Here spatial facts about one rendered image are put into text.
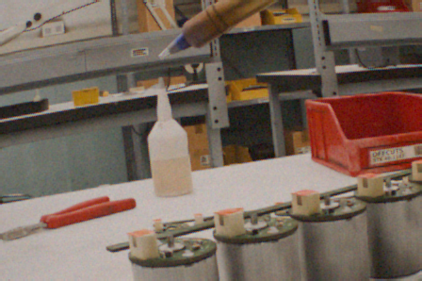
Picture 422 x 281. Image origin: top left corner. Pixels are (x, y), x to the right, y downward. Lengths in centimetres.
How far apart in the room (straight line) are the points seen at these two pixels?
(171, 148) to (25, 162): 408
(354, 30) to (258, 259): 266
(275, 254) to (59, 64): 235
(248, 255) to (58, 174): 450
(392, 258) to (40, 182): 449
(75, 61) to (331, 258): 235
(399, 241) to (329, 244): 3
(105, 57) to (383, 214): 234
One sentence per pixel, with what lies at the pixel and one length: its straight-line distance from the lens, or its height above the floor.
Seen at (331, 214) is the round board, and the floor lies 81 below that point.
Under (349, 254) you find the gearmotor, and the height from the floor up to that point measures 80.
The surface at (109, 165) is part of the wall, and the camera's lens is 474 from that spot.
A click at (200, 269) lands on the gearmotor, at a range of 20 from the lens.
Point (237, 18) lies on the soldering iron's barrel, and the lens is 18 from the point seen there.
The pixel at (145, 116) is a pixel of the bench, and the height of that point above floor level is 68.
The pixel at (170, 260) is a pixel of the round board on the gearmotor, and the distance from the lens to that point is 20.
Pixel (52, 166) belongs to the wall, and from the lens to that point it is 470.
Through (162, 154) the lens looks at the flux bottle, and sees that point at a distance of 63.
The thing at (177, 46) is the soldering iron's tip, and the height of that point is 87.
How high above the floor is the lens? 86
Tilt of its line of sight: 10 degrees down
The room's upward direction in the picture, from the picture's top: 6 degrees counter-clockwise
